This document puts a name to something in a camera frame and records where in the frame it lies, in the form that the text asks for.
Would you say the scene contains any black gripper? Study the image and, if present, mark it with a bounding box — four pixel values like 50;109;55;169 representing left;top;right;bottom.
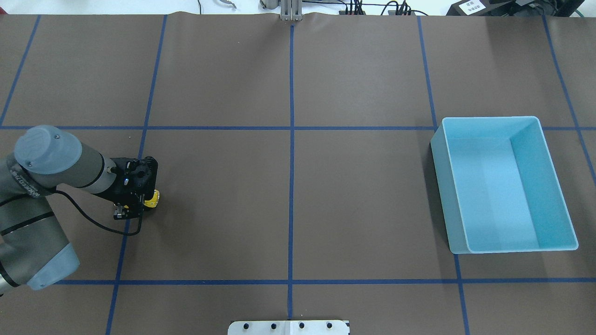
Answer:
110;156;158;220

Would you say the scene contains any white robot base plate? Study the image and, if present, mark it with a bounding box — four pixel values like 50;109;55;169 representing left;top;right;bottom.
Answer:
227;320;351;335

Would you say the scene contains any black label box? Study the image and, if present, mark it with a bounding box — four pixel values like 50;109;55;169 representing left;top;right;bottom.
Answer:
446;0;490;16

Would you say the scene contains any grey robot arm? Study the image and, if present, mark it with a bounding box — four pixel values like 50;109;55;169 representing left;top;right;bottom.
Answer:
0;125;159;294

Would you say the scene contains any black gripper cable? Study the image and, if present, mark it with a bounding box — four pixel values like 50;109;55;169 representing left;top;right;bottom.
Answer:
55;190;143;237

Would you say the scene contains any light blue plastic bin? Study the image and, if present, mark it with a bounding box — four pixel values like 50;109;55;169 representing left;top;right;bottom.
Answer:
430;116;579;255

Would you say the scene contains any brown table mat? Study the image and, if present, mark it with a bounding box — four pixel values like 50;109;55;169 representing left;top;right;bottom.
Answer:
1;13;595;335

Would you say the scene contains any yellow beetle toy car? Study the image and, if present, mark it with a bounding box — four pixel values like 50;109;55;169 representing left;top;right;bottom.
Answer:
143;189;160;208

